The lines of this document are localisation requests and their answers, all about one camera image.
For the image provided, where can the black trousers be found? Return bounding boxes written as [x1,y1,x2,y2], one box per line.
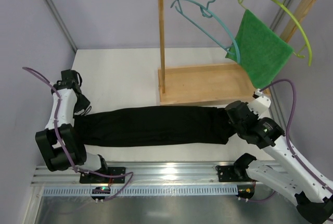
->
[74,106,236,147]

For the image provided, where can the teal plastic hanger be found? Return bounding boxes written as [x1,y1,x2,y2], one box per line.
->
[170,0,241,65]

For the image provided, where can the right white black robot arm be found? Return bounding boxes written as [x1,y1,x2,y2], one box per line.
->
[225,98,332,223]

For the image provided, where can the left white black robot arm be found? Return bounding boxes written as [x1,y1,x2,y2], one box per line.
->
[35,69,108,177]

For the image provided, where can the lime green plastic hanger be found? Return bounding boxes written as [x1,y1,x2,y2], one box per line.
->
[237,0,313,67]

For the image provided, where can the wooden clothes rack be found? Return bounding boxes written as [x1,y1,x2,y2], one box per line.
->
[158,0,316,105]

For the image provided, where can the green microfibre cloth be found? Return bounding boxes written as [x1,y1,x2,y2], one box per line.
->
[235,9,293,89]

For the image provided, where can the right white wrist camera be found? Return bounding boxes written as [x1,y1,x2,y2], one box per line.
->
[252,89,271,116]

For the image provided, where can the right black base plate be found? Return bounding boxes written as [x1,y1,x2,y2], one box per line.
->
[215,165,251,182]

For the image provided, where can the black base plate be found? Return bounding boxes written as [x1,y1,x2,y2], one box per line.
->
[79,167,126,184]
[215,165,251,182]

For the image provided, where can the grey slotted cable duct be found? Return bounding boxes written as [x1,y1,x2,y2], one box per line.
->
[42,184,238,197]

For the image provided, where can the aluminium mounting rail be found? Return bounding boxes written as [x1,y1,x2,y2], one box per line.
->
[30,160,284,186]

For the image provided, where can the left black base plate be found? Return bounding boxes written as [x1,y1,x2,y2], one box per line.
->
[79,167,126,184]

